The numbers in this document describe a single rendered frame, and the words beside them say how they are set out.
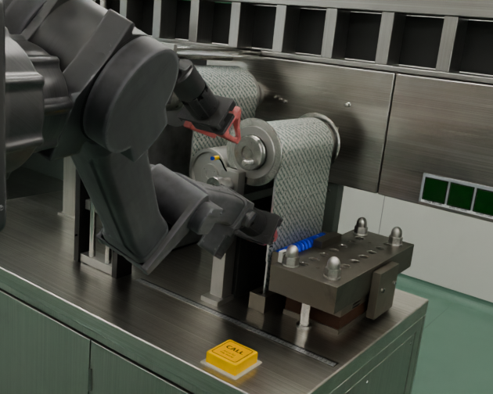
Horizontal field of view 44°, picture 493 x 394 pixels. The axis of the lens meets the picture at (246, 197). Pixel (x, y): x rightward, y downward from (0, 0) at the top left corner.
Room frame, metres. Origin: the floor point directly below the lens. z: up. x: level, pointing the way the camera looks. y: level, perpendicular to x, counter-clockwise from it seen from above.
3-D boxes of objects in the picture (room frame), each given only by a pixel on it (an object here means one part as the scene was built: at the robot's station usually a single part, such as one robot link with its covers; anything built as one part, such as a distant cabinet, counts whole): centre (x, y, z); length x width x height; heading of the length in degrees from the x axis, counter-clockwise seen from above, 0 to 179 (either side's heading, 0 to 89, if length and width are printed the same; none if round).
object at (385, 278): (1.30, -0.33, 0.97); 0.10 x 0.03 x 0.11; 145
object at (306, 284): (1.34, -0.25, 1.00); 0.40 x 0.16 x 0.06; 145
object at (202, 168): (1.48, 0.02, 1.18); 0.26 x 0.12 x 0.12; 145
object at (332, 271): (1.19, -0.19, 1.05); 0.04 x 0.04 x 0.04
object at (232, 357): (1.03, 0.00, 0.91); 0.07 x 0.07 x 0.02; 55
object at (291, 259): (1.23, -0.11, 1.05); 0.04 x 0.04 x 0.04
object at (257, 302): (1.38, -0.13, 0.92); 0.28 x 0.04 x 0.04; 145
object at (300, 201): (1.38, -0.13, 1.11); 0.23 x 0.01 x 0.18; 145
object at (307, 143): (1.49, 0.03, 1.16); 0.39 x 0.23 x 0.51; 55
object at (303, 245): (1.37, -0.14, 1.03); 0.21 x 0.04 x 0.03; 145
